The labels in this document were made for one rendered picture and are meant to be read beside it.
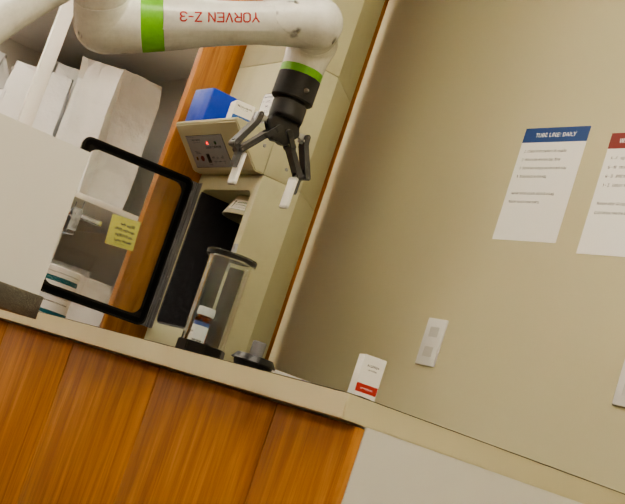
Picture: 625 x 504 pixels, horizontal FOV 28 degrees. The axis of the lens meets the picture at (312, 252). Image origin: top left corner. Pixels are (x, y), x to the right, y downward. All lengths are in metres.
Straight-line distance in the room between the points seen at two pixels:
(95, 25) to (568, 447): 1.25
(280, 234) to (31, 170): 0.99
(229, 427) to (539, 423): 0.73
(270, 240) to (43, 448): 0.71
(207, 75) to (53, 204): 1.24
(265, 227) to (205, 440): 0.86
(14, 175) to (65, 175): 0.09
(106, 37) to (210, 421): 0.80
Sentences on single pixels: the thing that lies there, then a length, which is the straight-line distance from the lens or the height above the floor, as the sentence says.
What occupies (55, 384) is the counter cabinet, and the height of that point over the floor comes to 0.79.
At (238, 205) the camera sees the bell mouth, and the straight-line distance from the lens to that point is 3.07.
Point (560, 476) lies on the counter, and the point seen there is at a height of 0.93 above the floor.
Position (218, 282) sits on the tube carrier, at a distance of 2.57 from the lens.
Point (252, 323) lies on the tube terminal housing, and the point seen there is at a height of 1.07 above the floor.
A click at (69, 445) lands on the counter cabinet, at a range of 2.74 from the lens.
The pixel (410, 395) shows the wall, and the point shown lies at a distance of 2.96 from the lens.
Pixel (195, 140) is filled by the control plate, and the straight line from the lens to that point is 3.16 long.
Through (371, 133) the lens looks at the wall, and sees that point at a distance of 3.49.
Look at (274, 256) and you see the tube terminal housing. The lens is 3.00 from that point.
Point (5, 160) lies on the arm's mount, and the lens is 2.14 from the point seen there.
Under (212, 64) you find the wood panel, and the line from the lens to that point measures 3.34.
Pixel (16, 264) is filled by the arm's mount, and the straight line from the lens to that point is 2.15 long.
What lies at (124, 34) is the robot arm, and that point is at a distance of 2.54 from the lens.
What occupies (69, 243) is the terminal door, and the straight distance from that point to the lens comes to 3.14.
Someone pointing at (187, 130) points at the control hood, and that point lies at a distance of 3.18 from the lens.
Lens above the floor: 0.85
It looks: 8 degrees up
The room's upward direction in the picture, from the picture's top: 19 degrees clockwise
